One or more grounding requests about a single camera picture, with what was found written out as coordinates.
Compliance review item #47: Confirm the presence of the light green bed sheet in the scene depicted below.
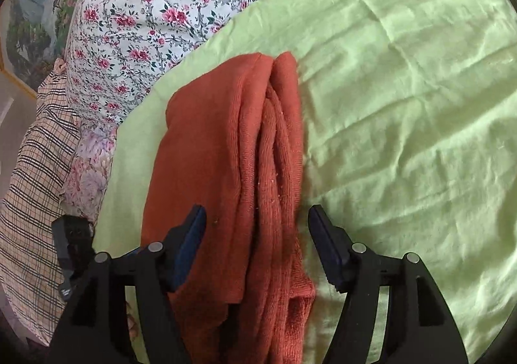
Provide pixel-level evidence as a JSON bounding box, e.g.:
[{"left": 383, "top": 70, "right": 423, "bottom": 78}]
[{"left": 97, "top": 0, "right": 517, "bottom": 364}]

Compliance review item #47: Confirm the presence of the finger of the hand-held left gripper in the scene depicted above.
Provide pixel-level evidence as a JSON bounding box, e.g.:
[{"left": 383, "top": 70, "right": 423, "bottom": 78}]
[{"left": 52, "top": 215, "right": 94, "bottom": 301}]

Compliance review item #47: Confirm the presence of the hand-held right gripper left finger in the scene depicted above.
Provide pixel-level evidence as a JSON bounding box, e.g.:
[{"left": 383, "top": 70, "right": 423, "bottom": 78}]
[{"left": 50, "top": 205, "right": 207, "bottom": 364}]

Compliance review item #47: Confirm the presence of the white pink floral quilt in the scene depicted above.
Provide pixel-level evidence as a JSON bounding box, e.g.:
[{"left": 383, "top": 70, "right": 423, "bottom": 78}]
[{"left": 65, "top": 0, "right": 380, "bottom": 126}]

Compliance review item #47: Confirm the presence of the pink peony print pillow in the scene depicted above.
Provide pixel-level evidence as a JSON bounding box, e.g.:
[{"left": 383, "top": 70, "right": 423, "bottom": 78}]
[{"left": 60, "top": 123, "right": 119, "bottom": 227}]

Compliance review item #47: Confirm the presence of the beige plaid blanket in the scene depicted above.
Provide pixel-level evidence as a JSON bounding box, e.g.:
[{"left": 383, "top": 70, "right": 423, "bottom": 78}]
[{"left": 0, "top": 61, "right": 95, "bottom": 348}]

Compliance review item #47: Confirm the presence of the rust orange knit sweater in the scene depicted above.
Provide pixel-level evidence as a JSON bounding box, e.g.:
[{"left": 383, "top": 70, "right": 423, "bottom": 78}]
[{"left": 141, "top": 51, "right": 316, "bottom": 364}]

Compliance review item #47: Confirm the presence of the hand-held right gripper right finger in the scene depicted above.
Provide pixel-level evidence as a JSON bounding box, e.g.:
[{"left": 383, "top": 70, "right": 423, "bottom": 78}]
[{"left": 308, "top": 205, "right": 469, "bottom": 364}]

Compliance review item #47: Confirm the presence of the framed landscape wall picture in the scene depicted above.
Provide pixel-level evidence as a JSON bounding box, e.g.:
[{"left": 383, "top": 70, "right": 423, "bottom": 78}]
[{"left": 0, "top": 0, "right": 118, "bottom": 100}]

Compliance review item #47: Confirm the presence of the person's left hand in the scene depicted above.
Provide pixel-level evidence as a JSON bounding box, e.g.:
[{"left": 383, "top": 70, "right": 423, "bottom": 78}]
[{"left": 124, "top": 299, "right": 139, "bottom": 338}]

